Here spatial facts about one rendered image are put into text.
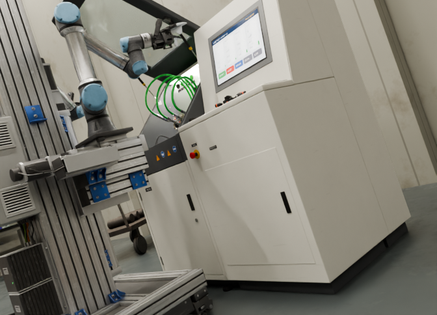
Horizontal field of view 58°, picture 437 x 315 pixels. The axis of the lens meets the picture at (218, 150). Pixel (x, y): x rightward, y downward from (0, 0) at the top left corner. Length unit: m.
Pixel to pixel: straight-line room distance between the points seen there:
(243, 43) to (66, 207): 1.25
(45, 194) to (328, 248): 1.34
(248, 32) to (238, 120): 0.54
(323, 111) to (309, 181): 0.40
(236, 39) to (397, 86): 1.74
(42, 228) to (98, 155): 0.45
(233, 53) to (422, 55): 1.99
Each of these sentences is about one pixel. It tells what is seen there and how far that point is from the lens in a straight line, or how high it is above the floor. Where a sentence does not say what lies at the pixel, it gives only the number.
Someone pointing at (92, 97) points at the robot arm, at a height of 1.19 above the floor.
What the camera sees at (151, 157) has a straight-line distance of 2.56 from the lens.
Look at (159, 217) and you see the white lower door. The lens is 2.68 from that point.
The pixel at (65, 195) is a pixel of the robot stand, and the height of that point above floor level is 0.81.
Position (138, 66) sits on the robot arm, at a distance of 2.06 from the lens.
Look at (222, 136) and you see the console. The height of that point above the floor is 0.84.
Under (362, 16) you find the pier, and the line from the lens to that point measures 3.70.
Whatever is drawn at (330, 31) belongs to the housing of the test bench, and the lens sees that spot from 2.35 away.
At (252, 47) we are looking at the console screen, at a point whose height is 1.23.
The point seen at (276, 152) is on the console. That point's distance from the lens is 1.76.
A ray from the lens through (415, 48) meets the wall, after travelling 3.81.
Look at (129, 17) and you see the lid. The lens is 2.67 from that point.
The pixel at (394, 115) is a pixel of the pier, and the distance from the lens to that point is 3.62.
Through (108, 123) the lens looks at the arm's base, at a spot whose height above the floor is 1.08.
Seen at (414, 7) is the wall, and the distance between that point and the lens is 3.84.
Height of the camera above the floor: 0.71
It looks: 2 degrees up
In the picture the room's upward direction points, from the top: 19 degrees counter-clockwise
